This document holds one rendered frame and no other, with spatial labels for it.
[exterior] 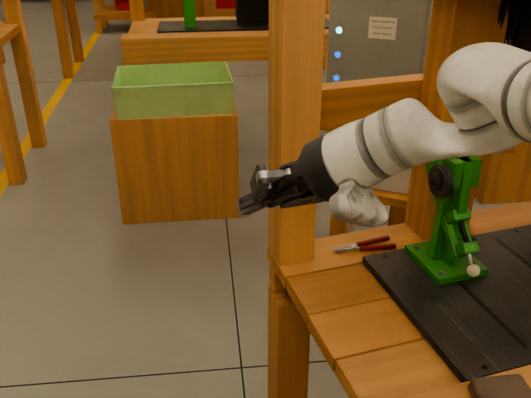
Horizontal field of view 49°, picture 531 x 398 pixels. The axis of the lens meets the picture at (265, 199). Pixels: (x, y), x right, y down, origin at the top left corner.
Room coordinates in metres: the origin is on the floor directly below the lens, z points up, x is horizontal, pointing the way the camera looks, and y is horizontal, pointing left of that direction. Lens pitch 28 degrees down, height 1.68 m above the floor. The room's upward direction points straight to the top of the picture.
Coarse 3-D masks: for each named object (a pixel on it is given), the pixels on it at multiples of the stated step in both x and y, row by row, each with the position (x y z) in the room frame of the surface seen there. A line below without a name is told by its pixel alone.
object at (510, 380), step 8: (496, 376) 0.75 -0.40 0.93; (504, 376) 0.75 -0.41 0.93; (512, 376) 0.75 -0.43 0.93; (520, 376) 0.75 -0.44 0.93; (472, 384) 0.74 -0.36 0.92; (480, 384) 0.73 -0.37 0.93; (488, 384) 0.73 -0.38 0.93; (496, 384) 0.73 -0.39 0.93; (504, 384) 0.73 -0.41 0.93; (512, 384) 0.73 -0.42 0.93; (520, 384) 0.73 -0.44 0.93; (472, 392) 0.73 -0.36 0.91; (480, 392) 0.72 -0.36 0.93; (488, 392) 0.71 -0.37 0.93; (496, 392) 0.71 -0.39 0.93; (504, 392) 0.71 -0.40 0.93; (512, 392) 0.71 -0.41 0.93; (520, 392) 0.71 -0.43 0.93; (528, 392) 0.71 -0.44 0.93
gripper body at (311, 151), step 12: (312, 144) 0.61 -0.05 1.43; (300, 156) 0.60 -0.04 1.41; (312, 156) 0.59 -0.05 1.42; (300, 168) 0.59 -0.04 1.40; (312, 168) 0.58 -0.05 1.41; (324, 168) 0.58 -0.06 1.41; (288, 180) 0.59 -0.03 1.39; (300, 180) 0.60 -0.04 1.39; (312, 180) 0.58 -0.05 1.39; (324, 180) 0.58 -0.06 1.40; (276, 192) 0.62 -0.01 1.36; (312, 192) 0.59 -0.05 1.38; (324, 192) 0.58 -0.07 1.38; (336, 192) 0.58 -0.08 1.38
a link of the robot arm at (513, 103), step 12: (528, 72) 0.45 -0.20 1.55; (516, 84) 0.45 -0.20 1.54; (528, 84) 0.43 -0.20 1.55; (516, 96) 0.44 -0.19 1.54; (528, 96) 0.43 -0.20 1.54; (516, 108) 0.44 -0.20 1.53; (528, 108) 0.42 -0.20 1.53; (516, 120) 0.44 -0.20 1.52; (528, 120) 0.42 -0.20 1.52; (528, 132) 0.43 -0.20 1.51
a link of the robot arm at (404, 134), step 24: (384, 120) 0.56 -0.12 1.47; (408, 120) 0.55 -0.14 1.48; (432, 120) 0.57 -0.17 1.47; (384, 144) 0.55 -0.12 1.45; (408, 144) 0.54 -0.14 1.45; (432, 144) 0.54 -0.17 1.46; (456, 144) 0.53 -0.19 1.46; (480, 144) 0.51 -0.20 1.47; (504, 144) 0.51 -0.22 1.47; (384, 168) 0.55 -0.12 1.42; (408, 168) 0.56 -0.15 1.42
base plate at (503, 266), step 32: (384, 256) 1.17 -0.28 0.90; (480, 256) 1.17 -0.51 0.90; (512, 256) 1.17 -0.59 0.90; (384, 288) 1.07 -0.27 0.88; (416, 288) 1.04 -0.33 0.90; (448, 288) 1.04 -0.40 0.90; (480, 288) 1.04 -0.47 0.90; (512, 288) 1.04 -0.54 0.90; (416, 320) 0.94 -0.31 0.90; (448, 320) 0.94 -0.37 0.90; (480, 320) 0.94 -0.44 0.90; (512, 320) 0.94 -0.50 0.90; (448, 352) 0.84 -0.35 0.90; (480, 352) 0.84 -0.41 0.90; (512, 352) 0.84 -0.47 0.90
